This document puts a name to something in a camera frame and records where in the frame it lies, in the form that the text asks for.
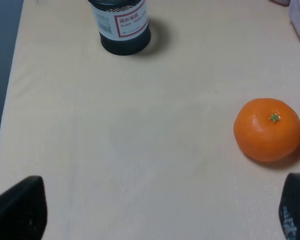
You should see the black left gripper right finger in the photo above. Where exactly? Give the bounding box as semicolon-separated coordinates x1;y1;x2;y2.
278;173;300;240

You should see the black mesh pen holder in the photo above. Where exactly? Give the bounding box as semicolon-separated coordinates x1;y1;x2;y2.
89;0;151;56

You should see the orange mandarin fruit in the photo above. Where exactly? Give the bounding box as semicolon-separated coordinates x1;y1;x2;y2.
233;98;300;163

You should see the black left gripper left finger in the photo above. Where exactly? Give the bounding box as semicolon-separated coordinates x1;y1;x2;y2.
0;175;48;240

